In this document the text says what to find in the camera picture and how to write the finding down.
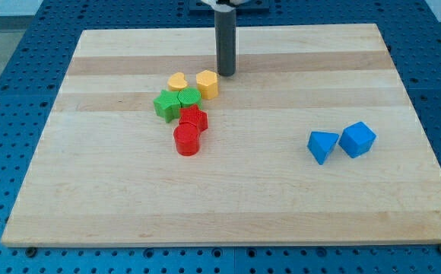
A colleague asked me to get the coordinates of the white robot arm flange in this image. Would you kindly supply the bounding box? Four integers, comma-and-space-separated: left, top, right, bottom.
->
201, 0, 250, 12

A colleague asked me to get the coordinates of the yellow hexagon block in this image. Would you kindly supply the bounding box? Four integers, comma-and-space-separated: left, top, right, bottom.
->
196, 70, 218, 100

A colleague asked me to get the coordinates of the red star block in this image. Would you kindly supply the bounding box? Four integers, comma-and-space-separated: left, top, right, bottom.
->
179, 104, 208, 132

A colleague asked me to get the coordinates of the blue cube block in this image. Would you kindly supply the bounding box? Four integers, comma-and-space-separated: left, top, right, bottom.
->
338, 121, 376, 158

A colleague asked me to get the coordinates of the green cylinder block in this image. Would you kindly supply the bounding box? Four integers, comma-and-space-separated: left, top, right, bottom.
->
178, 88, 202, 109

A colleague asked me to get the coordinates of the yellow heart block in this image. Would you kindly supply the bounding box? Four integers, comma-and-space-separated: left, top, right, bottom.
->
167, 72, 189, 91

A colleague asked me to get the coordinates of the green star block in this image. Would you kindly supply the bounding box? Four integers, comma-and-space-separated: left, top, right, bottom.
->
153, 90, 181, 123

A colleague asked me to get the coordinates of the blue triangular prism block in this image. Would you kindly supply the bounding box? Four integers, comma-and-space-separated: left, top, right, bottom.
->
307, 131, 339, 165

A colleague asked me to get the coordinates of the red cylinder block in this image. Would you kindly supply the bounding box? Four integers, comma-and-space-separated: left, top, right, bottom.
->
173, 123, 200, 156

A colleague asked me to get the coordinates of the light wooden board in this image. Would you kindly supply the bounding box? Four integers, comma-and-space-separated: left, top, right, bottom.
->
2, 24, 441, 248

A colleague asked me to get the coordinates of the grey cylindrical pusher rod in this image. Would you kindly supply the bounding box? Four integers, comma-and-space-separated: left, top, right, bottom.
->
214, 9, 236, 77

